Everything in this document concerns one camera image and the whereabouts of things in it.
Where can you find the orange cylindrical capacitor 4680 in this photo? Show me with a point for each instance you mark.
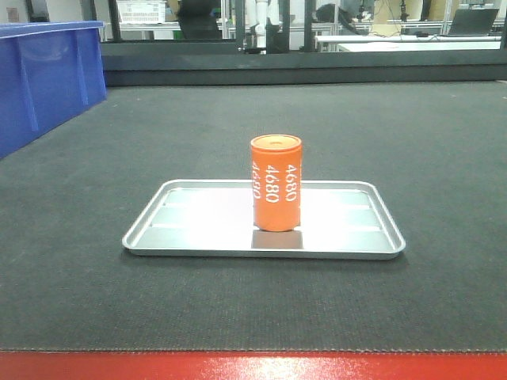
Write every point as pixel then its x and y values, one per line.
pixel 276 171

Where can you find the black conveyor belt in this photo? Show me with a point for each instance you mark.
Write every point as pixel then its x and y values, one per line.
pixel 435 151

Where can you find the flat silver metal tray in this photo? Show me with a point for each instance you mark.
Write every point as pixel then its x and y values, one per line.
pixel 340 219

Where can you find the white background table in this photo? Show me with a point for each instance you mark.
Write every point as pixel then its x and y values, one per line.
pixel 358 44

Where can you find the white plastic basket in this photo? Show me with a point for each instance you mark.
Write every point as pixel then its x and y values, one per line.
pixel 141 12

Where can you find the large blue plastic crate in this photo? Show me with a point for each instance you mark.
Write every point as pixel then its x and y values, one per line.
pixel 51 72

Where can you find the red conveyor frame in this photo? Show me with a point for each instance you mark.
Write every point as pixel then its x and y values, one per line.
pixel 237 365

